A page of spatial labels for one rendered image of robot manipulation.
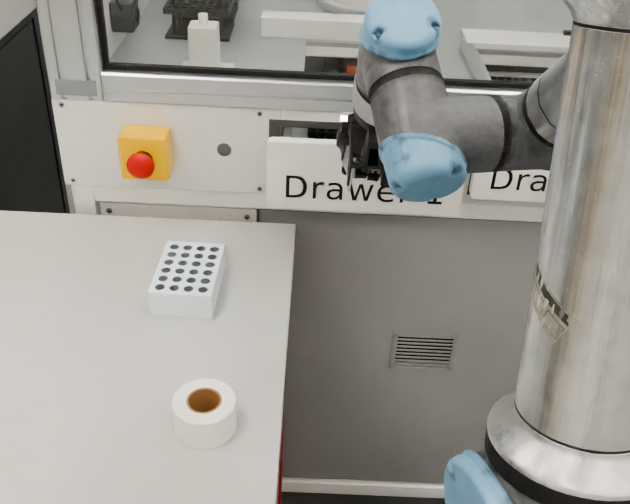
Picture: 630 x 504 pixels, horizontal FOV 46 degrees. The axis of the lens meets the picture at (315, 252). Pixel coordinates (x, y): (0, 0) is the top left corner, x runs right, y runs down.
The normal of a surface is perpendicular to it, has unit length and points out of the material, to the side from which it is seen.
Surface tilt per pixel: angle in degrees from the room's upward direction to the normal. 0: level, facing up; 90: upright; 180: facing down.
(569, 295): 83
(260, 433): 0
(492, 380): 90
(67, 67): 90
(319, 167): 90
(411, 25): 35
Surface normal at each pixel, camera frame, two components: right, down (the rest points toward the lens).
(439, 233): -0.02, 0.56
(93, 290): 0.04, -0.83
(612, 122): -0.65, 0.28
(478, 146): 0.25, 0.40
